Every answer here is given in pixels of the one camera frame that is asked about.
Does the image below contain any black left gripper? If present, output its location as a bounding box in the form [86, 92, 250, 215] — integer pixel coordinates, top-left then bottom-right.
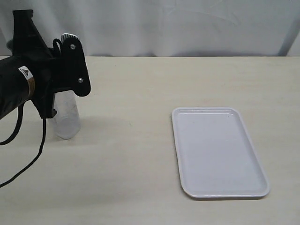
[31, 33, 91, 119]

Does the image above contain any tall translucent plastic container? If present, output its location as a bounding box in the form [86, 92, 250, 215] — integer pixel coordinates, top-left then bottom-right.
[50, 90, 81, 140]

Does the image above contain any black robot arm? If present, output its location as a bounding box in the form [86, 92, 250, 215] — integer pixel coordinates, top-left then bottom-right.
[0, 33, 91, 119]

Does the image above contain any white backdrop curtain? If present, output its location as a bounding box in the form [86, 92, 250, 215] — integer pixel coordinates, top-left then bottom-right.
[0, 0, 300, 56]

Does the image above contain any white rectangular tray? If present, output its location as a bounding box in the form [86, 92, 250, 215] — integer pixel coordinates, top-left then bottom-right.
[171, 107, 270, 199]

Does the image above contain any black cable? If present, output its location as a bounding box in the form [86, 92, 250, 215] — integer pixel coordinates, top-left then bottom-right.
[0, 103, 46, 188]

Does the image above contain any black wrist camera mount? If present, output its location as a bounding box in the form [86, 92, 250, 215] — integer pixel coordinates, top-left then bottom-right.
[11, 9, 53, 61]

